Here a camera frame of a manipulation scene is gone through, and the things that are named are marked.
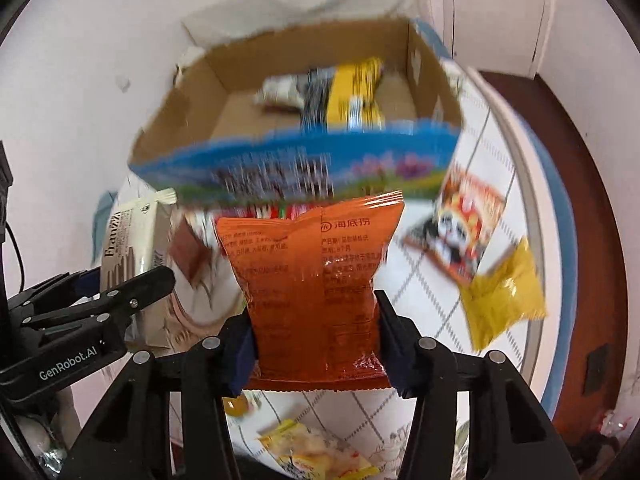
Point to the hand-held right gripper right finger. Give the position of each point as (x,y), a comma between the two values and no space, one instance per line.
(395,352)

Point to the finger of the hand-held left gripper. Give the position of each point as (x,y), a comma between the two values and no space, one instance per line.
(85,280)
(140,287)

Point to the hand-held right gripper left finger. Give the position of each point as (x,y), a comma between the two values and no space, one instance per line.
(242,356)

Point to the cream wafer box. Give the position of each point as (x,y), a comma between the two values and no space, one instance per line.
(130,240)

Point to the white checked floral tablecloth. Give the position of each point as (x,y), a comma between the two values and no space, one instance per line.
(430,305)

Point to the white bag with brown print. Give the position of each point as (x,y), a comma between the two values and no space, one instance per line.
(200,270)

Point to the yellow and orange snack packet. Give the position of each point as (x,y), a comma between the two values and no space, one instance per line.
(315,452)

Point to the plain yellow snack packet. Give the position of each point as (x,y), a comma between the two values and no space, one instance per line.
(502,295)

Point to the red and green striped packet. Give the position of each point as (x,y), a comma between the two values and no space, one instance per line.
(260,211)

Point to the red panda print snack packet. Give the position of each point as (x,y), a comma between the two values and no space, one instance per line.
(460,225)

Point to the white and black snack packet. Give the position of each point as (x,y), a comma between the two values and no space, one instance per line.
(292,92)

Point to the yellow and black snack packet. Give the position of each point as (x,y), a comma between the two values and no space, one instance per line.
(357,92)

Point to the white crumpled cloth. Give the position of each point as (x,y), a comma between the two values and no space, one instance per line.
(300,7)

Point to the white cabinet door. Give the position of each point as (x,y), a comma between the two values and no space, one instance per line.
(495,10)

